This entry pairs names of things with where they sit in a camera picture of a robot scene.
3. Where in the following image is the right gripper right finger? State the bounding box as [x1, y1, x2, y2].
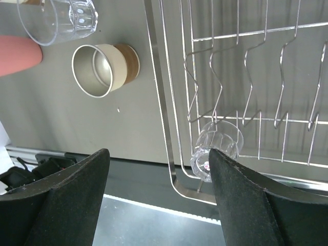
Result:
[209, 149, 327, 245]

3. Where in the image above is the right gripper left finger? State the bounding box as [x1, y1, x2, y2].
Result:
[1, 149, 110, 245]

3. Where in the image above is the small clear plastic cup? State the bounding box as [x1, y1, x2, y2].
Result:
[190, 120, 244, 182]

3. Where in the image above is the pink plastic cup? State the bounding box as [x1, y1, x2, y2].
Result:
[1, 35, 43, 76]

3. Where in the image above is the large clear plastic tumbler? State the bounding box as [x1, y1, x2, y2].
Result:
[16, 0, 98, 46]

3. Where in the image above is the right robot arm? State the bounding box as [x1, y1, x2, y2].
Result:
[1, 149, 327, 245]

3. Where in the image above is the wire dish rack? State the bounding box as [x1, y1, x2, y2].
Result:
[143, 1, 327, 204]

